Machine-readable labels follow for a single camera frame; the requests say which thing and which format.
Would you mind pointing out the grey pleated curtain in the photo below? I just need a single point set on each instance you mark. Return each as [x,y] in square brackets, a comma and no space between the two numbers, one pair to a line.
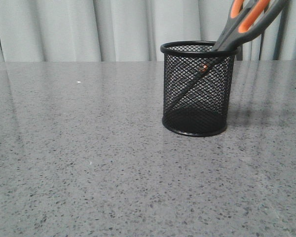
[103,30]

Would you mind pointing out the grey orange handled scissors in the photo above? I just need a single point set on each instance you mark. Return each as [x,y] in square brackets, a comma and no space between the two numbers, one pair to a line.
[246,22]

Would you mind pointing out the black mesh pen cup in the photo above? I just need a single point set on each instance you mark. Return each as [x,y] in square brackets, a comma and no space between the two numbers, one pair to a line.
[196,87]

